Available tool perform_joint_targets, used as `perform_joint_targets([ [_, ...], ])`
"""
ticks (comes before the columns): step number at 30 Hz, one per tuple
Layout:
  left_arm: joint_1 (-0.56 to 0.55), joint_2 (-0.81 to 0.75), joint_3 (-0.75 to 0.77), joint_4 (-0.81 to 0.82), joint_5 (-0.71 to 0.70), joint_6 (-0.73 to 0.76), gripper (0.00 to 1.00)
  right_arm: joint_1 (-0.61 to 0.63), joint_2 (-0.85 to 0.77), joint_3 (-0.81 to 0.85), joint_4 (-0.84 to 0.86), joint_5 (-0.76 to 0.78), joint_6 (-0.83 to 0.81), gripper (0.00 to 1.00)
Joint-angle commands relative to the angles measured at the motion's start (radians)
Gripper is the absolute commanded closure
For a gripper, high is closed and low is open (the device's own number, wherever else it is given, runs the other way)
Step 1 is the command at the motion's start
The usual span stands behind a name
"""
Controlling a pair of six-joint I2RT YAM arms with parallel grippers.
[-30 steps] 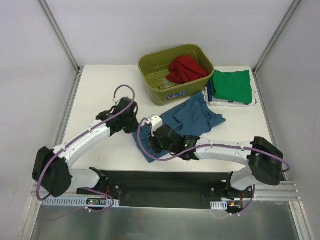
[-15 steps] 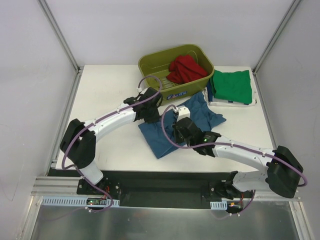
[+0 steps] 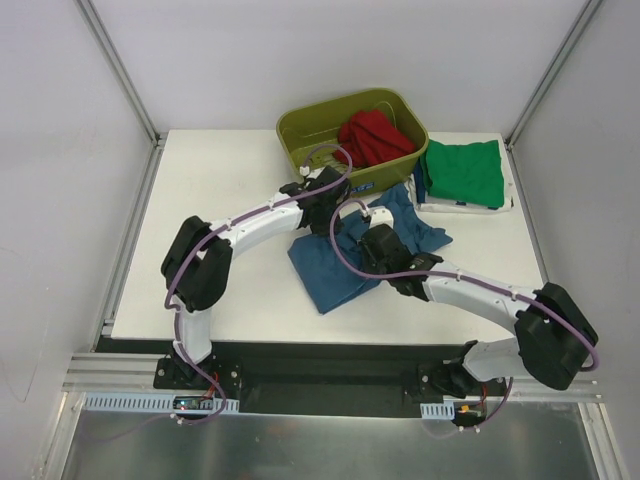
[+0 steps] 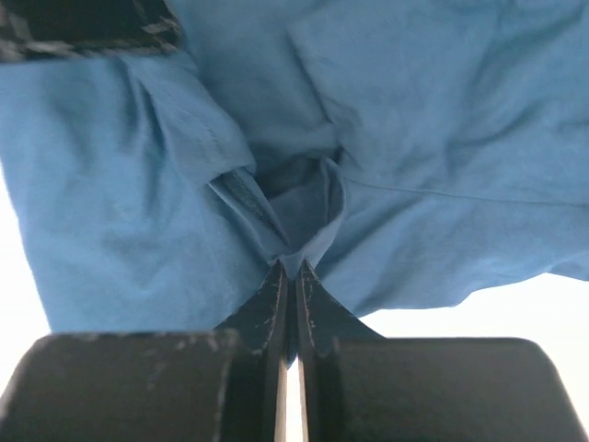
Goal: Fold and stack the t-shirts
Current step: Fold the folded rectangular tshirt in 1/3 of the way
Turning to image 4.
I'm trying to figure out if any blue t shirt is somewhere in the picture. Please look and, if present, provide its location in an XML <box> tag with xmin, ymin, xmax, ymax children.
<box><xmin>0</xmin><ymin>0</ymin><xmax>589</xmax><ymax>334</ymax></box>

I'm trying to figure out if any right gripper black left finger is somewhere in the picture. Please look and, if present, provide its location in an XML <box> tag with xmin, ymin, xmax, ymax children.
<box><xmin>1</xmin><ymin>264</ymin><xmax>288</xmax><ymax>442</ymax></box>

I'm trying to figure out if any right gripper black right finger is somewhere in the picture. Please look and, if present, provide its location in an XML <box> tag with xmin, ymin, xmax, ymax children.
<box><xmin>294</xmin><ymin>263</ymin><xmax>587</xmax><ymax>442</ymax></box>

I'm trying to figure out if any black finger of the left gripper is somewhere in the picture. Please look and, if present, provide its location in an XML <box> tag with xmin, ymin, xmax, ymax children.
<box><xmin>1</xmin><ymin>0</ymin><xmax>180</xmax><ymax>62</ymax></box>

